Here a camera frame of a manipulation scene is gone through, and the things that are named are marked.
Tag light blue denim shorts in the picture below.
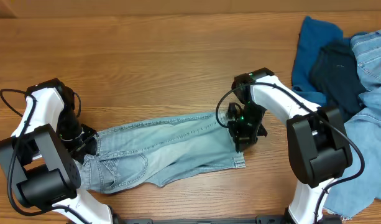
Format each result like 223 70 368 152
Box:
76 112 246 194

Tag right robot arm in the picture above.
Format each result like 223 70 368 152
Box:
224 68 352 223

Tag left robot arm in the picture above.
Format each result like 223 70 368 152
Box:
0 78 122 223

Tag dark navy garment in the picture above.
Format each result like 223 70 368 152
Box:
309 40 366 122

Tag blue shirt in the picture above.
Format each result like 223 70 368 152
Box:
292 16 350 106

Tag blue denim jeans pile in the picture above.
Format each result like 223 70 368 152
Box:
324 30 381 219

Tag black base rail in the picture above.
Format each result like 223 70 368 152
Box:
123 215 290 224

